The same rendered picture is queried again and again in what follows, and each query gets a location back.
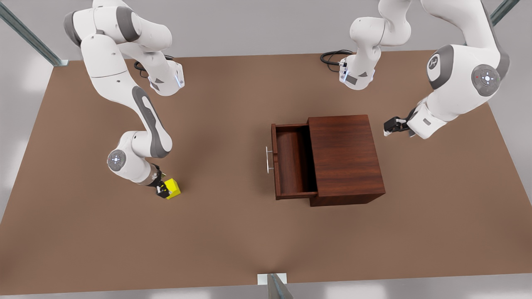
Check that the silver frame post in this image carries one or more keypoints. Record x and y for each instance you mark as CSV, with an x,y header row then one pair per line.
x,y
29,34
503,10
276,285

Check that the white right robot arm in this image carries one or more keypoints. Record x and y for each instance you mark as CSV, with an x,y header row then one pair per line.
x,y
120,79

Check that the dark wooden cabinet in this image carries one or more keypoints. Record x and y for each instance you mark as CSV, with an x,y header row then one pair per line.
x,y
344,159

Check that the yellow block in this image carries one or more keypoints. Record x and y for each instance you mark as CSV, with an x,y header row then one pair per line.
x,y
173,187

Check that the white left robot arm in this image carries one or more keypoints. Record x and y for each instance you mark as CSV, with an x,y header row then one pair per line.
x,y
461,79

